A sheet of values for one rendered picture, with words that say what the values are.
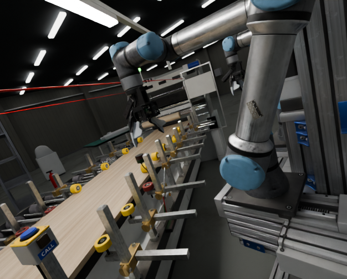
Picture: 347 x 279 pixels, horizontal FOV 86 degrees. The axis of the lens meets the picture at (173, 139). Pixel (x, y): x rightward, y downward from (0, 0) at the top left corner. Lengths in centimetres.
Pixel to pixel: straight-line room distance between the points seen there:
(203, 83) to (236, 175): 288
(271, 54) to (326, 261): 52
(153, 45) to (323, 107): 56
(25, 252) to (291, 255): 71
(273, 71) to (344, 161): 46
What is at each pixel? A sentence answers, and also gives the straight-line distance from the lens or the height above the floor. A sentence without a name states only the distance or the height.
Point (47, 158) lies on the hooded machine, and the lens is 787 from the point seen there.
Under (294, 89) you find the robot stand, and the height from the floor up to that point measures 133.
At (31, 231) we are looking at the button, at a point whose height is 123.
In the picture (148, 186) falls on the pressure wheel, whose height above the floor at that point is 90.
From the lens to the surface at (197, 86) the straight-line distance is 335.
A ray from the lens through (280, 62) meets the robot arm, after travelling 47.
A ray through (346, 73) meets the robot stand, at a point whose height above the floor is 136.
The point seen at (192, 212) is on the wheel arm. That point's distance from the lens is 109.
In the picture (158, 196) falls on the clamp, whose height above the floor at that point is 85.
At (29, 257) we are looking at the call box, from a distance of 70.
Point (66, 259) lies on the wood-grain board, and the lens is 115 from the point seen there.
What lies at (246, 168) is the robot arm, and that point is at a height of 123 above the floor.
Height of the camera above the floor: 146
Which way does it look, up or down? 13 degrees down
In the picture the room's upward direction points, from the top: 19 degrees counter-clockwise
